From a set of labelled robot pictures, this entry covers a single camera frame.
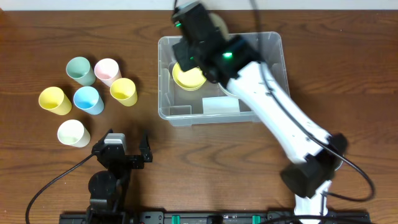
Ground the yellow bowl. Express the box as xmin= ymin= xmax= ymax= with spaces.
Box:
xmin=172 ymin=63 xmax=206 ymax=91

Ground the clear plastic storage container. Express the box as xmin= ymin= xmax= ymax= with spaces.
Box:
xmin=158 ymin=32 xmax=290 ymax=126

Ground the beige bowl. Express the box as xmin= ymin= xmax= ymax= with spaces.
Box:
xmin=218 ymin=83 xmax=239 ymax=99

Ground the white bowl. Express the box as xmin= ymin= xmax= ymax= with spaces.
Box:
xmin=209 ymin=12 xmax=229 ymax=40

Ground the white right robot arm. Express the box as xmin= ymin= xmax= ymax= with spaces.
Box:
xmin=171 ymin=1 xmax=347 ymax=216

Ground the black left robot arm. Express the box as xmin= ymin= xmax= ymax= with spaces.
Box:
xmin=86 ymin=129 xmax=153 ymax=223

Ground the cream white cup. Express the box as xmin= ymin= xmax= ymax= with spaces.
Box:
xmin=57 ymin=119 xmax=91 ymax=147

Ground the yellow cup right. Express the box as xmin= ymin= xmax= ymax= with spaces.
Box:
xmin=110 ymin=78 xmax=137 ymax=106

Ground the yellow cup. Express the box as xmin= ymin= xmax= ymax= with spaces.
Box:
xmin=110 ymin=78 xmax=137 ymax=106
xmin=39 ymin=86 xmax=72 ymax=116

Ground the light blue cup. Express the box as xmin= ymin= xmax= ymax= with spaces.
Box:
xmin=73 ymin=86 xmax=104 ymax=115

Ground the yellow cup left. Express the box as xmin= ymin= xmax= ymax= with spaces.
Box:
xmin=39 ymin=86 xmax=72 ymax=116

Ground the pink cup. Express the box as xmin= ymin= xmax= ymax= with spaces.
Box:
xmin=94 ymin=58 xmax=122 ymax=87

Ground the green cup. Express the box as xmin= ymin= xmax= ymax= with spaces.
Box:
xmin=66 ymin=57 xmax=96 ymax=86

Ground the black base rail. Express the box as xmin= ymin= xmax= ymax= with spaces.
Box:
xmin=58 ymin=210 xmax=371 ymax=224

